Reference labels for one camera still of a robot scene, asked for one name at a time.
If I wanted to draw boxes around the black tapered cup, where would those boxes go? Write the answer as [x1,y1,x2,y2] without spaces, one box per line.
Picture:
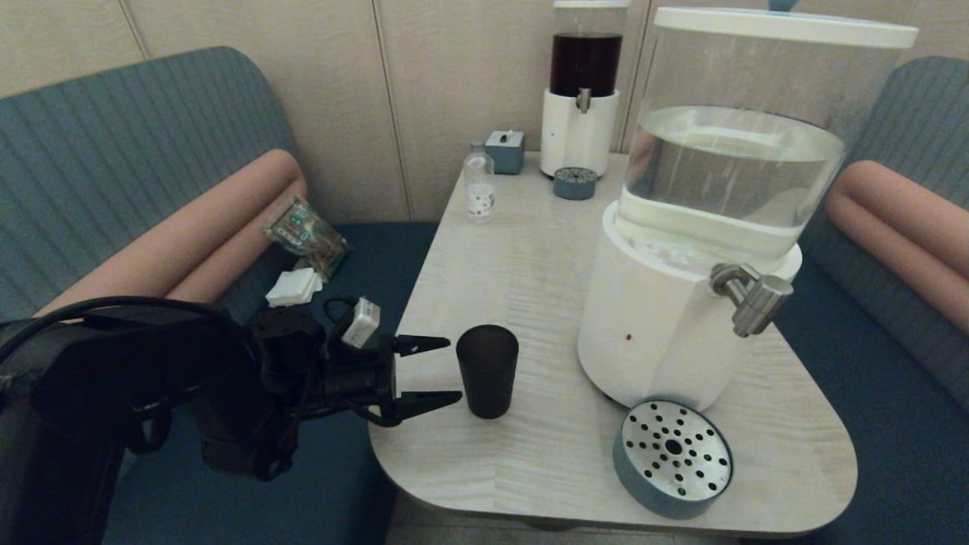
[456,325,520,420]

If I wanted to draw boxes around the silver metal dispenser tap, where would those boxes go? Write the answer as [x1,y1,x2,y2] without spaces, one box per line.
[709,263,794,338]

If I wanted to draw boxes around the white folded napkins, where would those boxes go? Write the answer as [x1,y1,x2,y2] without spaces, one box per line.
[265,266,325,309]

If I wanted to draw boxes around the small clear plastic bottle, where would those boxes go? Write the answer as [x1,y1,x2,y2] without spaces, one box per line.
[463,141,497,225]

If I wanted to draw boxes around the blue-grey napkin box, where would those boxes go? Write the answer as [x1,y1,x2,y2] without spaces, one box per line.
[484,129,526,176]

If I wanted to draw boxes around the long pink bolster cushion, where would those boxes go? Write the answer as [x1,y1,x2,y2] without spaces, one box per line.
[34,149,309,319]

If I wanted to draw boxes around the small blue-grey drip tray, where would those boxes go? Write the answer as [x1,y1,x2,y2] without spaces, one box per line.
[553,167,598,201]

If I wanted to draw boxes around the large white water dispenser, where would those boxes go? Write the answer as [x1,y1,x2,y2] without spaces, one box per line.
[577,6,920,414]

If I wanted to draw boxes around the large blue-grey perforated drip tray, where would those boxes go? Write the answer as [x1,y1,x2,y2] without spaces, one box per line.
[612,399,734,521]

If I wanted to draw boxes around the small dark drink dispenser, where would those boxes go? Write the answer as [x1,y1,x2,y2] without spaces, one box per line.
[540,0,631,181]

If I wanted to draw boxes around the teal bench with snack packet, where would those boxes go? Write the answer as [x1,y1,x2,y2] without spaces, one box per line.
[0,47,440,545]

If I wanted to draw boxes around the teal bench beside water dispenser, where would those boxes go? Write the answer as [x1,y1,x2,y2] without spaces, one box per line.
[772,55,969,545]

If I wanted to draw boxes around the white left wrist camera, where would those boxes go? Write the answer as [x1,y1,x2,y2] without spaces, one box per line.
[342,297,382,350]

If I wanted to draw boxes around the black left camera cable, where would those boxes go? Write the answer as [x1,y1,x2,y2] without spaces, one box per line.
[324,297,360,329]

